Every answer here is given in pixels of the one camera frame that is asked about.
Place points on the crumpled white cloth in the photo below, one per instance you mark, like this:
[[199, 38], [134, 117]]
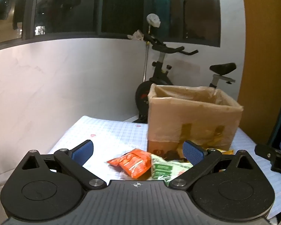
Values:
[[136, 35]]

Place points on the green white snack packet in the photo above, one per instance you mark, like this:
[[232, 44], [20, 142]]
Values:
[[163, 168]]

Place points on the dark framed window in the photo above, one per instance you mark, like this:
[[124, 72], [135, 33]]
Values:
[[121, 7]]

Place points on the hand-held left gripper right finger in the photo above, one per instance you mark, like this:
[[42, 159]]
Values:
[[193, 152]]

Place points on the metal pole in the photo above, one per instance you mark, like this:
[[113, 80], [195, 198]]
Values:
[[145, 61]]

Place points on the white checked tablecloth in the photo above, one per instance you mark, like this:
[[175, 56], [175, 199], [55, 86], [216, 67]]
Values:
[[112, 133]]

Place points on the dark snack packet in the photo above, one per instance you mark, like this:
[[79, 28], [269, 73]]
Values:
[[170, 154]]

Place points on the orange snack packet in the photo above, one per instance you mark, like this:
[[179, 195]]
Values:
[[133, 164]]

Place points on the orange wooden door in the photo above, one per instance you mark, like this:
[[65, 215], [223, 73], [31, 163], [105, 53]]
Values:
[[260, 51]]

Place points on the white plastic bag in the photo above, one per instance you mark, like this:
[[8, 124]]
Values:
[[153, 20]]

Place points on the black exercise bike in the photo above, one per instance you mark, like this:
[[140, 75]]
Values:
[[142, 93]]

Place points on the brown cardboard box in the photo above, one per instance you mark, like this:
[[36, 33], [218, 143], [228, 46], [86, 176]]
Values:
[[189, 114]]

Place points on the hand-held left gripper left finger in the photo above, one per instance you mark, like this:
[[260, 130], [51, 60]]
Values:
[[83, 151]]

